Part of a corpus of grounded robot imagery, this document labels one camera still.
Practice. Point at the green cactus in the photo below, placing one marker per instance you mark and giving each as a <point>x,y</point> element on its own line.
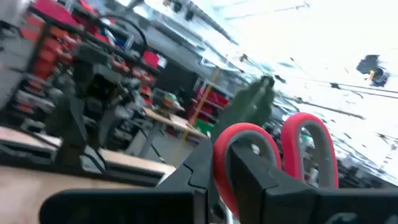
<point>245,105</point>

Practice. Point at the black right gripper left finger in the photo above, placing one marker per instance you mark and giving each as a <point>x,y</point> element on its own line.
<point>124,205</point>

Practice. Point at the wooden workshop table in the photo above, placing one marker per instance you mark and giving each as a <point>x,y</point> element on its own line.
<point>174,119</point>

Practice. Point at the shelf with red bins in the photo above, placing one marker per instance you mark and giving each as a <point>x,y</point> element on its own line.
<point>46,56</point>

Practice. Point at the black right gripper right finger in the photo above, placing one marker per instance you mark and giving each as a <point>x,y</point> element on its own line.
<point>280,205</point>

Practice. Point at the black aluminium table frame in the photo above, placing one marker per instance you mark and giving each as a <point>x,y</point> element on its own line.
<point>133,174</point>

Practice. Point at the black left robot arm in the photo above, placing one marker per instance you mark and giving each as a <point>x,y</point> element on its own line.
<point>93,77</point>

